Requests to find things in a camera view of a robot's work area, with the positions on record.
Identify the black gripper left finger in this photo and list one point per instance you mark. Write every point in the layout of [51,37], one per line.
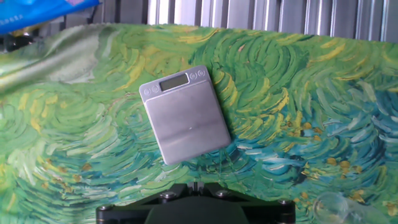
[124,214]

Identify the clear plastic cup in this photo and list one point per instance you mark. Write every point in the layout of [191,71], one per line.
[332,211]

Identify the silver digital pocket scale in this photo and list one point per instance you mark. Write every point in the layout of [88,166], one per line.
[186,124]

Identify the green blue painted tablecloth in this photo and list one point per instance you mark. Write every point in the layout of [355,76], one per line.
[280,109]

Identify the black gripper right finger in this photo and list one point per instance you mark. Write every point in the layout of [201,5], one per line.
[270,214]

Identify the blue plastic bag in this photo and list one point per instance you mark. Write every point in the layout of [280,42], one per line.
[37,12]

